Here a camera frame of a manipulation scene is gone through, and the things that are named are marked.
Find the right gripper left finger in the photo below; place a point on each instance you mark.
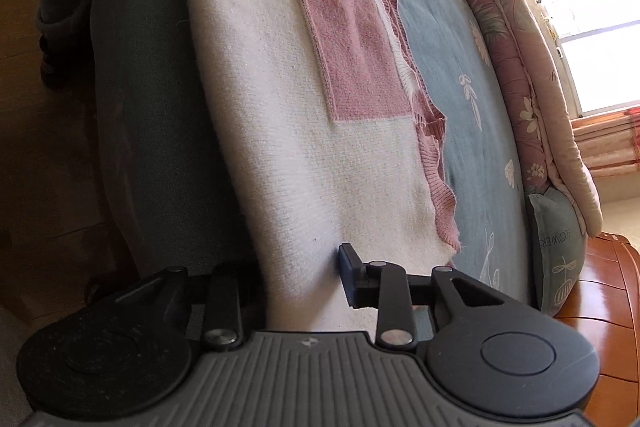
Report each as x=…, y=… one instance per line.
x=235, y=308

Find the teal floral bed sheet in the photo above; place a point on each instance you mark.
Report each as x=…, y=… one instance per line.
x=165, y=180

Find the teal flowers pillow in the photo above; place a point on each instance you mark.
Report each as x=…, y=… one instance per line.
x=559, y=249

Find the pink and cream sweater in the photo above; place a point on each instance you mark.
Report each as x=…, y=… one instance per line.
x=330, y=137

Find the wooden headboard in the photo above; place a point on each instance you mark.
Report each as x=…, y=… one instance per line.
x=604, y=307

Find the folded pink floral quilt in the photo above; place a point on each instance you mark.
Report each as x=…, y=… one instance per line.
x=532, y=92

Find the right striped curtain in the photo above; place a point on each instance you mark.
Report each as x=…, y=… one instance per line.
x=609, y=142

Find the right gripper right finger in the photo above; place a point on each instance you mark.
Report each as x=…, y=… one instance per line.
x=382, y=286

